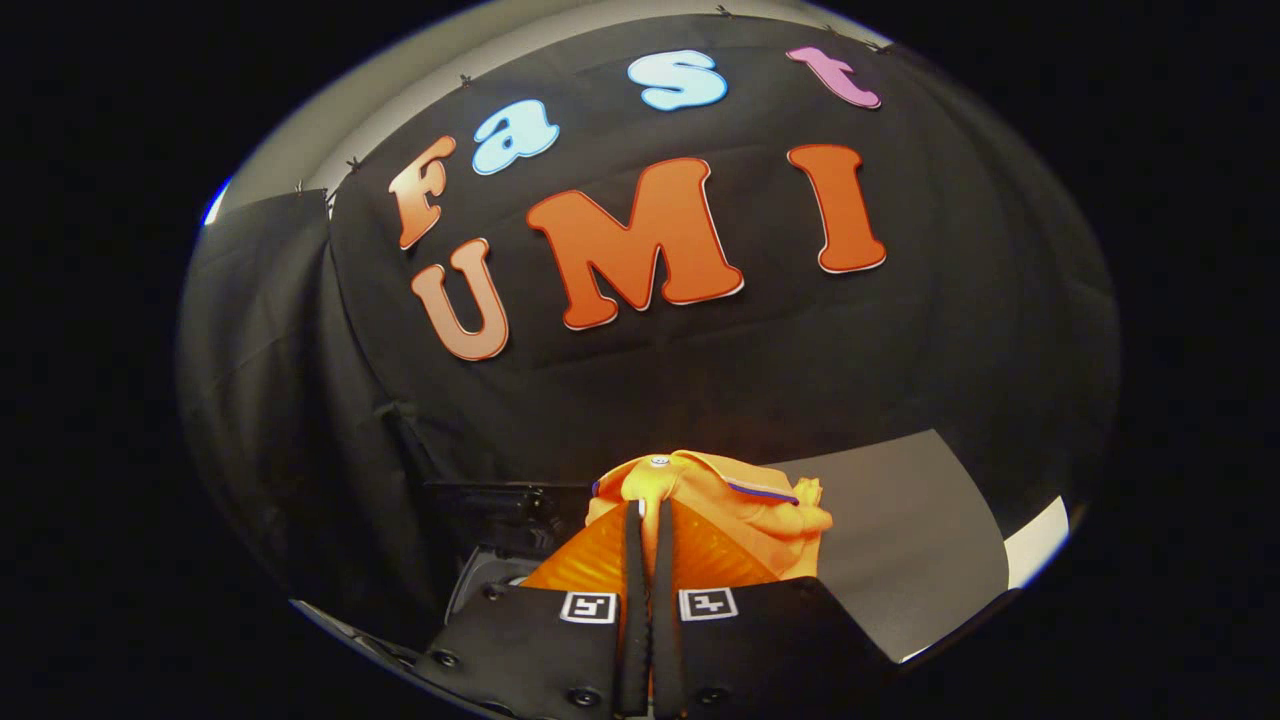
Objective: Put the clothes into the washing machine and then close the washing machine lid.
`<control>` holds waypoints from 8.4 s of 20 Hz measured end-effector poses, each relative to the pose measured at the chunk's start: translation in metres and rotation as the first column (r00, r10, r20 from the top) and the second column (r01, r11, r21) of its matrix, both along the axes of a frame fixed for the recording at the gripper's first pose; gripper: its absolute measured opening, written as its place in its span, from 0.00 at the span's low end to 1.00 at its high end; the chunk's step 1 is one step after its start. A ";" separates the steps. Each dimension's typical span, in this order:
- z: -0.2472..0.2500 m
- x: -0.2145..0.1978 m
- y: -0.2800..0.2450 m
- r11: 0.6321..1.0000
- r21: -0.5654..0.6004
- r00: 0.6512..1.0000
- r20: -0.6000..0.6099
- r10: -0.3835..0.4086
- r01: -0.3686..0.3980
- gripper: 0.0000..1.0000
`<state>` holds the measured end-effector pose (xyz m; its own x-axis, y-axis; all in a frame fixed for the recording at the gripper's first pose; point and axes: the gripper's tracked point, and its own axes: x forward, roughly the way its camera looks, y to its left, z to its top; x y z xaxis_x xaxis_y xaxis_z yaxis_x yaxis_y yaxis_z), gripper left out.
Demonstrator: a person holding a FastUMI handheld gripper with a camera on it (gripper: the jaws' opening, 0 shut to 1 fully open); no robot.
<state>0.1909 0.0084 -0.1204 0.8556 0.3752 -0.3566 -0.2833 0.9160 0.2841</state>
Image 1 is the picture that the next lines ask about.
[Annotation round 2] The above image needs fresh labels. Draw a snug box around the white flat panel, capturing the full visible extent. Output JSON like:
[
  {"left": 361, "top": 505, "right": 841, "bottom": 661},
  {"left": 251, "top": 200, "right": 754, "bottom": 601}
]
[{"left": 1003, "top": 497, "right": 1071, "bottom": 591}]

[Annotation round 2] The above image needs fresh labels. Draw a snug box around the row of black cloth clips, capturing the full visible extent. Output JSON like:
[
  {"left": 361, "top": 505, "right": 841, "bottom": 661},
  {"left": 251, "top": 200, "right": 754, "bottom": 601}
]
[{"left": 293, "top": 5, "right": 893, "bottom": 193}]

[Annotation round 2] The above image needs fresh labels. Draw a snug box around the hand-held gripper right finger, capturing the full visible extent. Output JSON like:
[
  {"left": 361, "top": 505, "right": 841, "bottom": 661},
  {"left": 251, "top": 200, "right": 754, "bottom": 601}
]
[{"left": 650, "top": 497, "right": 896, "bottom": 720}]

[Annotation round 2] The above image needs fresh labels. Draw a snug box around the yellow polo shirt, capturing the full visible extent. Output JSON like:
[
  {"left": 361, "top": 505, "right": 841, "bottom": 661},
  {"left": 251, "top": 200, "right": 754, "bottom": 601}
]
[{"left": 585, "top": 450, "right": 836, "bottom": 583}]

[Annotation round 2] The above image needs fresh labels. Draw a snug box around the washing machine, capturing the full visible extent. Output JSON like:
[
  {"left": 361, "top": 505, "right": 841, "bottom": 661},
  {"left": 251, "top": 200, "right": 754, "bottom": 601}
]
[{"left": 425, "top": 480, "right": 596, "bottom": 641}]

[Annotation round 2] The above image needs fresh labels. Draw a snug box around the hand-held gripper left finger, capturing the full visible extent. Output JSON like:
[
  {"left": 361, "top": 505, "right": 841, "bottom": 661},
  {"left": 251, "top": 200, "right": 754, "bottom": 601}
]
[{"left": 413, "top": 500, "right": 649, "bottom": 720}]

